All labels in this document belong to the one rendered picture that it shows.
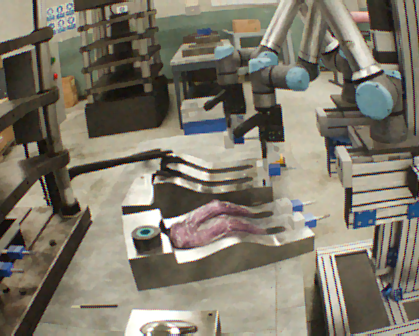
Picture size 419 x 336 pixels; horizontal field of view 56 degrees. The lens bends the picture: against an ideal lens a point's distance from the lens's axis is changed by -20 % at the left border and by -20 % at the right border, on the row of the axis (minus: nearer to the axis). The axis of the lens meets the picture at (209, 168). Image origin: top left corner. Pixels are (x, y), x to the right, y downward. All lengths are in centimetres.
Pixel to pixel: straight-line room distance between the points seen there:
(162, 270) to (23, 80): 100
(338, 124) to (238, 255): 84
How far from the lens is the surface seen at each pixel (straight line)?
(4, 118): 146
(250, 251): 123
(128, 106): 554
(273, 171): 155
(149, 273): 121
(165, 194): 155
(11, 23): 893
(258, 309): 111
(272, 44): 166
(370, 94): 125
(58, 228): 173
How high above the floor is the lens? 151
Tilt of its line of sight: 21 degrees down
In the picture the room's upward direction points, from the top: 8 degrees counter-clockwise
